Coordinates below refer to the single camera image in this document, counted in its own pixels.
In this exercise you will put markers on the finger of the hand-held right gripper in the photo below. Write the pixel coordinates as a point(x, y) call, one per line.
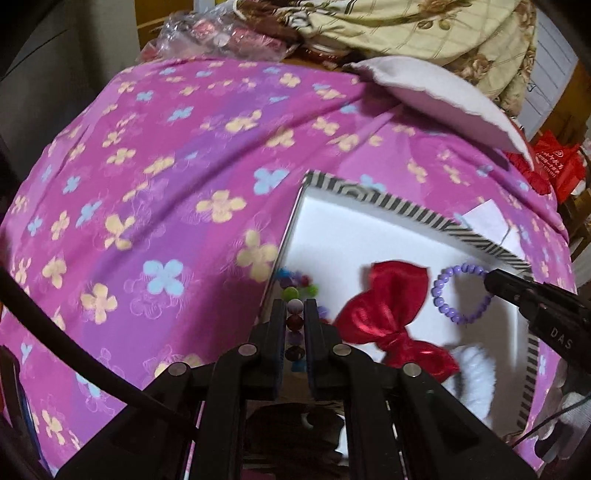
point(501, 282)

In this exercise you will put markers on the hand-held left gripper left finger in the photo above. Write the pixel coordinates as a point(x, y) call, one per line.
point(277, 332)

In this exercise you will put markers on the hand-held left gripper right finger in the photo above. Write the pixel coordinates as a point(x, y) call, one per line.
point(313, 332)

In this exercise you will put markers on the striped cardboard box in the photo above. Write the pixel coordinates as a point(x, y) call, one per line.
point(346, 221)

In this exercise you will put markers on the white paper sheet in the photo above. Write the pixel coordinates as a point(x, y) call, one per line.
point(485, 221)

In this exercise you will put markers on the white dotted cloth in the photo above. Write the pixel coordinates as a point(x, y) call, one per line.
point(575, 410)

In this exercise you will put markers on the red satin bow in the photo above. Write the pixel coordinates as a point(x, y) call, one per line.
point(388, 300)

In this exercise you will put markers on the white fluffy scrunchie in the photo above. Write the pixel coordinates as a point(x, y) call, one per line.
point(475, 383)

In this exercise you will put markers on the wooden chair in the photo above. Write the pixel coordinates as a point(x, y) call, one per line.
point(577, 217)

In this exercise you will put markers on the red shopping bag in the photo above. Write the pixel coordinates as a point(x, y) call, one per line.
point(558, 166)

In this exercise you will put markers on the white pillow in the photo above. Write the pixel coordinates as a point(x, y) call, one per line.
point(438, 106)

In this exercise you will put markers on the pink floral bedsheet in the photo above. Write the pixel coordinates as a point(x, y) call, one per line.
point(161, 184)

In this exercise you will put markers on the white slatted panel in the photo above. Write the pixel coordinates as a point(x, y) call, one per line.
point(549, 69)

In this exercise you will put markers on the beige floral quilt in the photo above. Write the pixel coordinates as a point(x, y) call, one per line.
point(415, 32)

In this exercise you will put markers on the clear plastic bag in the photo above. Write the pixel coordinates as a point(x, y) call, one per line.
point(207, 32)

